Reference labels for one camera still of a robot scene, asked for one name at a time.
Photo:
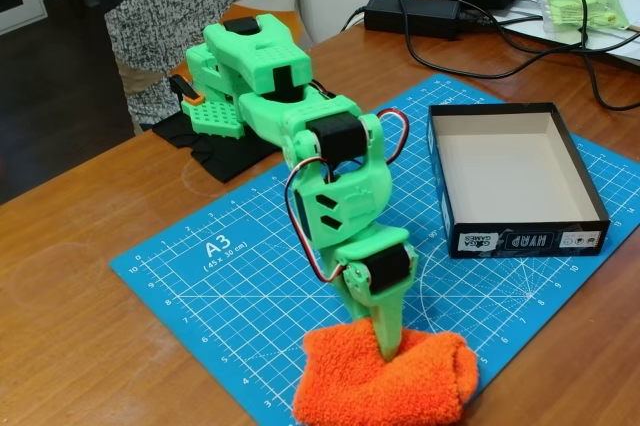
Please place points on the green gripper, black servo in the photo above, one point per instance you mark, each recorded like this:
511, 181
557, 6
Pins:
386, 270

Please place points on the blue A3 cutting mat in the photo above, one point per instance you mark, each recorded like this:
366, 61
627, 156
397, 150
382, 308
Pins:
225, 271

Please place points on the black and orange clamp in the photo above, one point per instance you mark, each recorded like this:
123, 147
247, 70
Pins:
187, 91

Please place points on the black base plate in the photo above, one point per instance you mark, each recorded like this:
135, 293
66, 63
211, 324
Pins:
220, 156

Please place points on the plastic bag of green parts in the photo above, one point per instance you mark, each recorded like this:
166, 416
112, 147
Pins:
585, 1

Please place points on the person in grey speckled clothing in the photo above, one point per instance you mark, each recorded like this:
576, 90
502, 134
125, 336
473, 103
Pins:
150, 11

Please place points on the orange fluffy towel cloth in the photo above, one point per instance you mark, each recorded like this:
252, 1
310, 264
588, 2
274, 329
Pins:
380, 391

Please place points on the white paper sheets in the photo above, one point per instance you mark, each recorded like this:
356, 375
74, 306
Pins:
625, 43

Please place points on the black cardboard box tray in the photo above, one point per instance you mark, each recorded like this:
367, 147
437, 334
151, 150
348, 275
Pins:
500, 241

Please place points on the large black power adapter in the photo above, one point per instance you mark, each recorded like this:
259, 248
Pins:
410, 13

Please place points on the green 3D-printed robot arm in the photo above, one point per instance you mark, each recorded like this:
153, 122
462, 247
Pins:
280, 111

